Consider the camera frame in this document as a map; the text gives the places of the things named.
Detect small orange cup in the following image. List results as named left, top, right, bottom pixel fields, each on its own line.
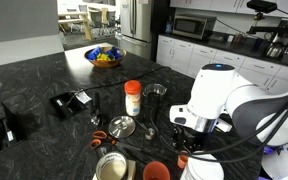
left=177, top=151, right=188, bottom=169

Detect wooden bowl of blocks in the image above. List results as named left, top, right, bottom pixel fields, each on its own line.
left=84, top=46, right=127, bottom=68

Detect small steel pot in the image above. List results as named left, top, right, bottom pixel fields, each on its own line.
left=143, top=83, right=167, bottom=104

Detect orange-lid spice jar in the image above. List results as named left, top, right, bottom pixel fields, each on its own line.
left=124, top=80, right=142, bottom=116

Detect black table outlet box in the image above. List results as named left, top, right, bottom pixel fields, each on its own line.
left=49, top=91, right=91, bottom=119

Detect black power cord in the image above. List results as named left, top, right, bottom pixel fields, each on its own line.
left=67, top=65, right=172, bottom=104

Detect black overhead camera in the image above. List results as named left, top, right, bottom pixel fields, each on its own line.
left=246, top=0, right=277, bottom=13

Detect black microwave oven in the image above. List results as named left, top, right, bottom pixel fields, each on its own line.
left=173, top=14, right=217, bottom=40

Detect red plastic cup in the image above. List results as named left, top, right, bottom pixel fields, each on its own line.
left=143, top=161, right=170, bottom=180

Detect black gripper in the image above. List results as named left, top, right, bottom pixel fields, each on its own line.
left=172, top=125, right=202, bottom=153

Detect orange-handled scissors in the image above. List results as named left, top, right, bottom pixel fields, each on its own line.
left=91, top=131, right=140, bottom=151

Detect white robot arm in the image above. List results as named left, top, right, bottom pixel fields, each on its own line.
left=169, top=63, right=288, bottom=180

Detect stainless steel refrigerator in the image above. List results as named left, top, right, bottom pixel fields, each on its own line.
left=120, top=0, right=154, bottom=60

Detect black can opener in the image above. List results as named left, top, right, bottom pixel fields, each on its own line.
left=90, top=92, right=102, bottom=126

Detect steel measuring spoon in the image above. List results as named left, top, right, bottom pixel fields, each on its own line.
left=135, top=118, right=155, bottom=140

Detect steel pot lid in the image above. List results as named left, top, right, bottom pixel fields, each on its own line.
left=108, top=116, right=136, bottom=138

